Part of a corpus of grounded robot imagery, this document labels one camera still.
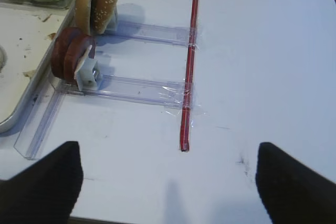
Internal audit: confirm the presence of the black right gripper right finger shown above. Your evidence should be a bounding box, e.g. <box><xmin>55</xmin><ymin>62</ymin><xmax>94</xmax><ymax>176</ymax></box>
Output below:
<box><xmin>255</xmin><ymin>142</ymin><xmax>335</xmax><ymax>223</ymax></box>

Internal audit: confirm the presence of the clear right rack rail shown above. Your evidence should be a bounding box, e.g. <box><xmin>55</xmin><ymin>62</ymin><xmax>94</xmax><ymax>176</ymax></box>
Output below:
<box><xmin>14</xmin><ymin>74</ymin><xmax>64</xmax><ymax>161</ymax></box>

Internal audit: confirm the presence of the dark red meat patties stack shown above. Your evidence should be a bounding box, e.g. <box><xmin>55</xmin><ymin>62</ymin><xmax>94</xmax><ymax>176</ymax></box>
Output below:
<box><xmin>50</xmin><ymin>27</ymin><xmax>96</xmax><ymax>82</ymax></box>

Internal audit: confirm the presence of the metal baking tray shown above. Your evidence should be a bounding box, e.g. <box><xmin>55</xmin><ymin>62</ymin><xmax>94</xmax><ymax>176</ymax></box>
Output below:
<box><xmin>1</xmin><ymin>3</ymin><xmax>74</xmax><ymax>132</ymax></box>

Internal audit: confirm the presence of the clear right upper track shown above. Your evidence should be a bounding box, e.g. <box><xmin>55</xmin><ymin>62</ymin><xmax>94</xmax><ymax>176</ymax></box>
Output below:
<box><xmin>103</xmin><ymin>20</ymin><xmax>198</xmax><ymax>47</ymax></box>

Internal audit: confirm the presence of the clear track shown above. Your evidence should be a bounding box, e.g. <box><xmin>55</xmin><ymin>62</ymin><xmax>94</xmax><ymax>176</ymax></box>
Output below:
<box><xmin>56</xmin><ymin>75</ymin><xmax>193</xmax><ymax>109</ymax></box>
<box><xmin>103</xmin><ymin>20</ymin><xmax>198</xmax><ymax>47</ymax></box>

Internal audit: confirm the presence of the white pusher block lower right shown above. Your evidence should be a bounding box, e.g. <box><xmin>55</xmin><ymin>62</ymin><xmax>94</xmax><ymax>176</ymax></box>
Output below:
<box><xmin>74</xmin><ymin>45</ymin><xmax>102</xmax><ymax>91</ymax></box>

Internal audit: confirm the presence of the red thin rod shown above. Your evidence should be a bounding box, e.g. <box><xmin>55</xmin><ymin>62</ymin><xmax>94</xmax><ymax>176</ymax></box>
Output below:
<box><xmin>180</xmin><ymin>0</ymin><xmax>199</xmax><ymax>152</ymax></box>

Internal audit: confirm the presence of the clear right lower track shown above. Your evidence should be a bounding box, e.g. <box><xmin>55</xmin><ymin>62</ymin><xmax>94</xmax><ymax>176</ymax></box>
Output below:
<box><xmin>56</xmin><ymin>75</ymin><xmax>193</xmax><ymax>109</ymax></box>

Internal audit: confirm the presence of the sesame bun top inner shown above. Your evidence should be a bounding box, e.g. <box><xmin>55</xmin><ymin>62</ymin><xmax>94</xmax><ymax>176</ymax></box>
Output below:
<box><xmin>74</xmin><ymin>0</ymin><xmax>92</xmax><ymax>35</ymax></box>

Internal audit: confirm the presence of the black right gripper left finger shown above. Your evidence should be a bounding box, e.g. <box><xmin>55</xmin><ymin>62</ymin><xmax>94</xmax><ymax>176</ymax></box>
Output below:
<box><xmin>1</xmin><ymin>141</ymin><xmax>83</xmax><ymax>223</ymax></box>

